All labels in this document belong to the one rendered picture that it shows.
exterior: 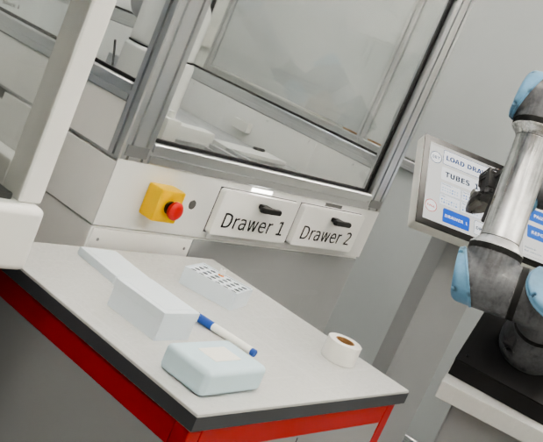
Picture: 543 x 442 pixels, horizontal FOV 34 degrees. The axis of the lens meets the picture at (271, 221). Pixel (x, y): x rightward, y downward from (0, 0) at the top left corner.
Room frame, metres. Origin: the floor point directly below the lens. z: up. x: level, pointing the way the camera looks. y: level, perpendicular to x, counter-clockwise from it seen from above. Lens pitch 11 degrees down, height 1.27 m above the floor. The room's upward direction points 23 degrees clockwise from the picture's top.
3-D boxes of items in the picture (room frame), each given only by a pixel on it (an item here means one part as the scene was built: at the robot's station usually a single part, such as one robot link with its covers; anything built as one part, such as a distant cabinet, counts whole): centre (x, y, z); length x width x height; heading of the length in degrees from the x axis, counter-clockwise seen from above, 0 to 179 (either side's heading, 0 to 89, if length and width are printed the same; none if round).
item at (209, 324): (1.52, -0.01, 0.77); 0.14 x 0.02 x 0.02; 62
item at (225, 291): (1.74, 0.05, 0.78); 0.12 x 0.08 x 0.04; 72
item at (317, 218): (2.36, -0.15, 0.87); 0.29 x 0.02 x 0.11; 144
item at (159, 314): (1.44, 0.12, 0.79); 0.13 x 0.09 x 0.05; 55
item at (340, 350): (1.67, -0.22, 0.78); 0.07 x 0.07 x 0.04
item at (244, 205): (2.10, 0.04, 0.87); 0.29 x 0.02 x 0.11; 144
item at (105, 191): (2.42, 0.41, 0.87); 1.02 x 0.95 x 0.14; 144
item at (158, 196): (1.82, 0.22, 0.88); 0.07 x 0.05 x 0.07; 144
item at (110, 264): (1.63, 0.24, 0.77); 0.13 x 0.09 x 0.02; 50
